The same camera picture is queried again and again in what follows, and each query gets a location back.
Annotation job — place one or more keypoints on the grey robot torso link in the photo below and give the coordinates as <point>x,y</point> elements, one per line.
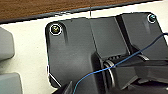
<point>133,71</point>

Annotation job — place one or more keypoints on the dark robot mobile base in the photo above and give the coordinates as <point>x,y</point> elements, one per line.
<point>70,53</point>

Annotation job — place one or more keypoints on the grey dark-lidded waste bin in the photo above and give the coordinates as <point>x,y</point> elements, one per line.
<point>6,43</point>

